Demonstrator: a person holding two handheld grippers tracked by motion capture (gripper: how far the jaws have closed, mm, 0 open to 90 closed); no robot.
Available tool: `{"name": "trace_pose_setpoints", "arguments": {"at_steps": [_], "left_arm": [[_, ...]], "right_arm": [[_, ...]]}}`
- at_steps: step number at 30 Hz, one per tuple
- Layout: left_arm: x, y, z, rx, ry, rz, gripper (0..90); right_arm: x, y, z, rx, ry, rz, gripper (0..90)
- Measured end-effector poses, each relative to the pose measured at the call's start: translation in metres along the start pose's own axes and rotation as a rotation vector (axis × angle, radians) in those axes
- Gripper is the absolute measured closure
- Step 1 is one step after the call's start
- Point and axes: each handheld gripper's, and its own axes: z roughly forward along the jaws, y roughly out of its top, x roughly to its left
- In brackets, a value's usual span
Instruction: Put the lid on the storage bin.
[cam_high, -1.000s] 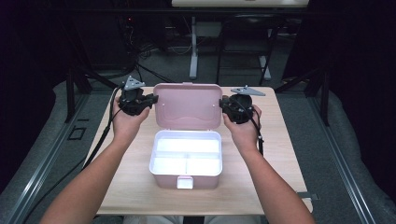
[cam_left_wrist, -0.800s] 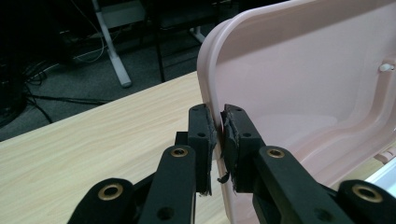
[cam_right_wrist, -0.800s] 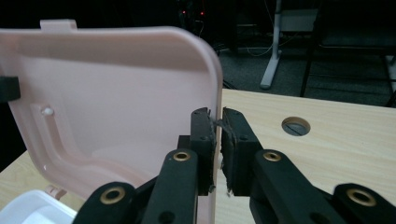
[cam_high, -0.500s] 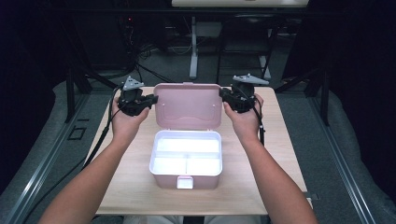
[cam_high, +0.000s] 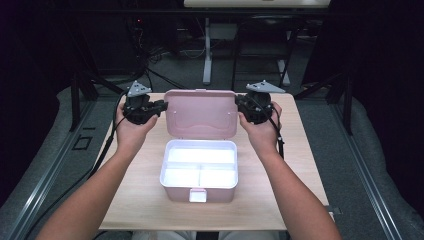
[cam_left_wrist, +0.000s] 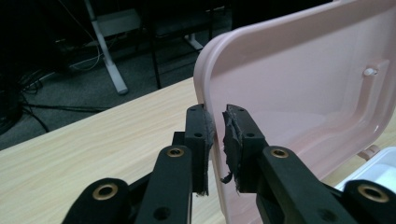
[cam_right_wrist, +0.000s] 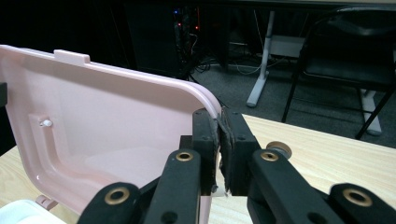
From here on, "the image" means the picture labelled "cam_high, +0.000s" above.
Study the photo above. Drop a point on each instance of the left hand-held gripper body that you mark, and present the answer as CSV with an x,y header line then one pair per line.
x,y
138,108

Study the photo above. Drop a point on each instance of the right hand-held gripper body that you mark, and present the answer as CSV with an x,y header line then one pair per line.
x,y
258,106

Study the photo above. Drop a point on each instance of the pink storage box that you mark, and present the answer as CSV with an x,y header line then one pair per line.
x,y
200,113

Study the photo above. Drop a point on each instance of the white divided tray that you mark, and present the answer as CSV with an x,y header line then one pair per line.
x,y
200,156

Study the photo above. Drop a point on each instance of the person's left hand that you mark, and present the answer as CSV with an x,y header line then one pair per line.
x,y
131,136

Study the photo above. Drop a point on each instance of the person's right hand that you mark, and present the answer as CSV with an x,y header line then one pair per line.
x,y
263,136

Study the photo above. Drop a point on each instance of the white desk with metal legs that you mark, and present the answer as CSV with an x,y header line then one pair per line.
x,y
207,50

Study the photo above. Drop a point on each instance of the black metal stand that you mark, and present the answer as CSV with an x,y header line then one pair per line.
x,y
75,100
347,106

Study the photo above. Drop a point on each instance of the black equipment cabinet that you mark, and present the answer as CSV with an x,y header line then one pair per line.
x,y
110,50

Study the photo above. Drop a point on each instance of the dark curtain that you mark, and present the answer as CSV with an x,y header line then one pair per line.
x,y
26,83
393,83

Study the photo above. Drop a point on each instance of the black metal chair frame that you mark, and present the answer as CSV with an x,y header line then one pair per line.
x,y
235,66

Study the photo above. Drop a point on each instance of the grey metal table bracket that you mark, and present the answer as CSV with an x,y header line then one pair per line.
x,y
335,210

